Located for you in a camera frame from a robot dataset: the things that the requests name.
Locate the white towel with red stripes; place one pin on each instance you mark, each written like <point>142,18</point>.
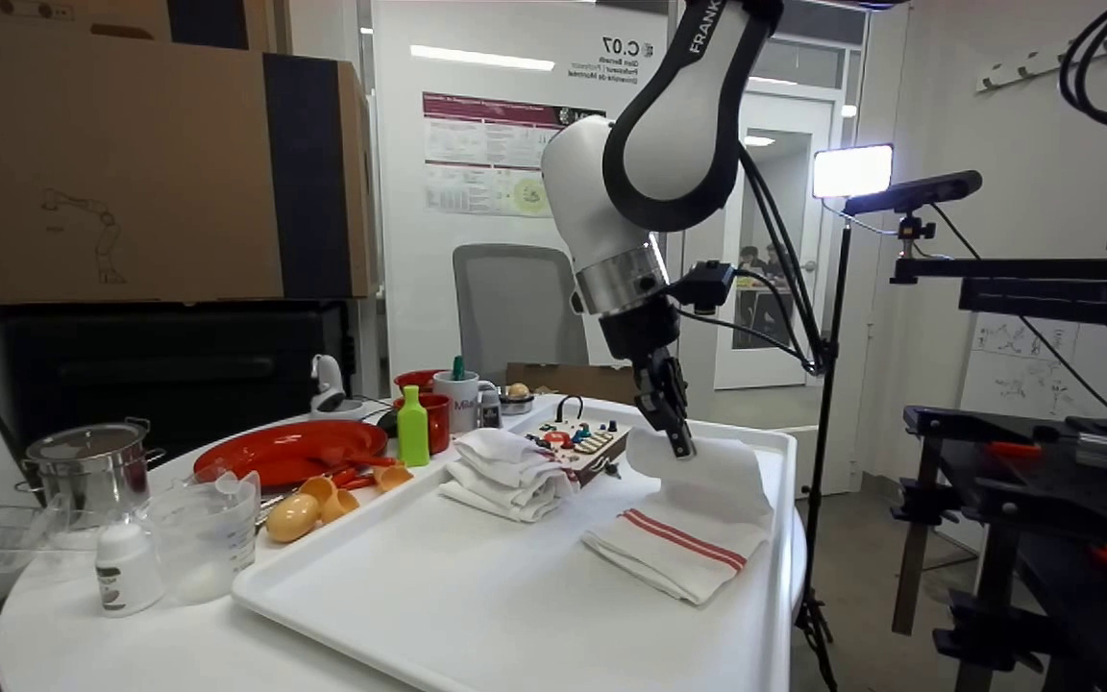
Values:
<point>701,523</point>

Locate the black camera on stand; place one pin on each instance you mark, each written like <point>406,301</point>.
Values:
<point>915,193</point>

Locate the wooden busy board toy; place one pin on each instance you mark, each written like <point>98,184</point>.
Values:
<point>577,444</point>

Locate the black metal stand frame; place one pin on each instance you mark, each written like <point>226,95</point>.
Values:
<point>1037,482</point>

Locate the large cardboard box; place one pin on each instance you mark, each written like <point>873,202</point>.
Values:
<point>178,173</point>

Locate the clear plastic cup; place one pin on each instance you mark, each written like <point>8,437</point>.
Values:
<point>207,537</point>

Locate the bread roll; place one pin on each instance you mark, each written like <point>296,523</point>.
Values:
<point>294,517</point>

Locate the red cup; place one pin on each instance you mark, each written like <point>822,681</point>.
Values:
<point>435,410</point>

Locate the bright led light panel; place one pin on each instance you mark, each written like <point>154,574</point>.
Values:
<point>857,171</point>

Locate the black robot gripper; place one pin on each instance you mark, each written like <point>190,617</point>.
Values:
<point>642,339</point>

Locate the grey office chair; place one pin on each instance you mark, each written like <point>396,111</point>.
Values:
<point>518,309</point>

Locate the folded red striped towel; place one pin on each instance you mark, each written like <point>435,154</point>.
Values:
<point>505,473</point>

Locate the white spray bottle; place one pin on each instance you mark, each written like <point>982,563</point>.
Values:
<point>327,383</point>

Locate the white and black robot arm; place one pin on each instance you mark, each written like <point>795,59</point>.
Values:
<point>664,164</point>

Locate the red plate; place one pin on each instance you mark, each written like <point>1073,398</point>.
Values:
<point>294,450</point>

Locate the small white dropper bottle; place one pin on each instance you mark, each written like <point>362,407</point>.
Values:
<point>125,569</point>

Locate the large white tray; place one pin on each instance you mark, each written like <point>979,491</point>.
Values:
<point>459,603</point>

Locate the glass pot with handle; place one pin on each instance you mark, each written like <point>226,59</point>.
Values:
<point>92,473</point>

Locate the green squeeze bottle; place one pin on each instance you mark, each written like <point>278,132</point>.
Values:
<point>414,430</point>

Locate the wall poster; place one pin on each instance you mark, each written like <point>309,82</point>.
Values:
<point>486,154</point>

